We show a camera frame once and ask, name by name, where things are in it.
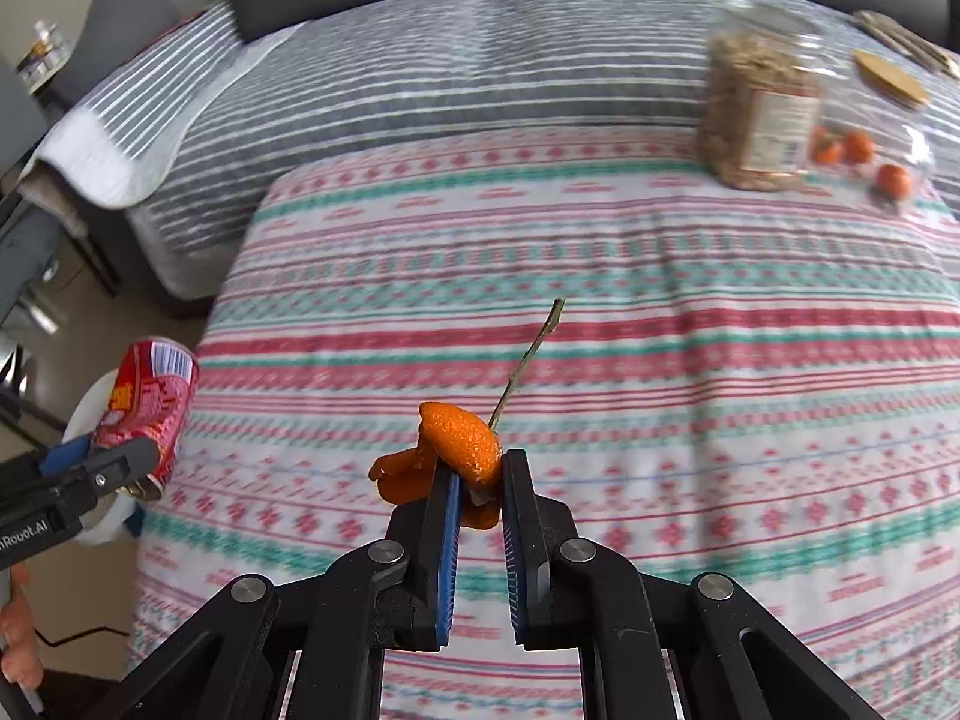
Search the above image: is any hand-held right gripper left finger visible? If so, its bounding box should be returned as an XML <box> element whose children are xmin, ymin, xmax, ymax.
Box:
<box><xmin>90</xmin><ymin>457</ymin><xmax>462</xmax><ymax>720</ymax></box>

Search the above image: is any bundle of wooden sticks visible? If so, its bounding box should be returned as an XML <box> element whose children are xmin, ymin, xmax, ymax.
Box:
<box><xmin>855</xmin><ymin>10</ymin><xmax>960</xmax><ymax>80</ymax></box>

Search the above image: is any orange peel with stem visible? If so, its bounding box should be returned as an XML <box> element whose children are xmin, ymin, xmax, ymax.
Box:
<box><xmin>367</xmin><ymin>298</ymin><xmax>567</xmax><ymax>530</ymax></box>

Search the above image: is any grey striped quilt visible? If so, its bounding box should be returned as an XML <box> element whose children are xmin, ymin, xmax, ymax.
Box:
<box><xmin>19</xmin><ymin>0</ymin><xmax>960</xmax><ymax>301</ymax></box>

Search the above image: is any round wooden lid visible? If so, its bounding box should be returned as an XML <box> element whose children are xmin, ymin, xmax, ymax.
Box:
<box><xmin>851</xmin><ymin>51</ymin><xmax>931</xmax><ymax>110</ymax></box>

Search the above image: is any cluster of small bottles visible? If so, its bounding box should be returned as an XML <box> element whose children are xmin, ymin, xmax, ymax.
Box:
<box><xmin>15</xmin><ymin>19</ymin><xmax>61</xmax><ymax>83</ymax></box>

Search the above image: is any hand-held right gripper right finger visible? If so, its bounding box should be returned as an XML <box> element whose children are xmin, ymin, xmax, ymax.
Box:
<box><xmin>501</xmin><ymin>448</ymin><xmax>882</xmax><ymax>720</ymax></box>

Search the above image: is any clear jar of nuts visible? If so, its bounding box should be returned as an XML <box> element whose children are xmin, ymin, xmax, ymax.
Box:
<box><xmin>696</xmin><ymin>0</ymin><xmax>826</xmax><ymax>192</ymax></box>

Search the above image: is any red green patterned blanket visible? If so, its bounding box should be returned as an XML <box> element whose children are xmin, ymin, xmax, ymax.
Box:
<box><xmin>127</xmin><ymin>124</ymin><xmax>960</xmax><ymax>720</ymax></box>

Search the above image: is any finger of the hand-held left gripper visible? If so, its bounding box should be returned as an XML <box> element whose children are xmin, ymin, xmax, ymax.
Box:
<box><xmin>52</xmin><ymin>437</ymin><xmax>158</xmax><ymax>502</ymax></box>
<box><xmin>37</xmin><ymin>435</ymin><xmax>95</xmax><ymax>477</ymax></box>

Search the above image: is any person's left hand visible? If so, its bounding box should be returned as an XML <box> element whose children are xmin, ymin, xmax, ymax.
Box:
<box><xmin>0</xmin><ymin>566</ymin><xmax>42</xmax><ymax>687</ymax></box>

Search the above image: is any grey cushioned chair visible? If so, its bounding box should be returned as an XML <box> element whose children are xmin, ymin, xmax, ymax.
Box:
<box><xmin>0</xmin><ymin>56</ymin><xmax>121</xmax><ymax>338</ymax></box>
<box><xmin>56</xmin><ymin>0</ymin><xmax>185</xmax><ymax>110</ymax></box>

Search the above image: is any black cable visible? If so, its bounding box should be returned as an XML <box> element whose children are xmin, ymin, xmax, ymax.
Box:
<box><xmin>34</xmin><ymin>624</ymin><xmax>132</xmax><ymax>651</ymax></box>

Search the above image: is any red drink can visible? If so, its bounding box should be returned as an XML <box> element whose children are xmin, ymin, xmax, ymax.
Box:
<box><xmin>91</xmin><ymin>337</ymin><xmax>202</xmax><ymax>502</ymax></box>

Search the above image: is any white round bin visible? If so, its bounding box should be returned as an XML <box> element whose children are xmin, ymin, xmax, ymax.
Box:
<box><xmin>60</xmin><ymin>371</ymin><xmax>145</xmax><ymax>547</ymax></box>

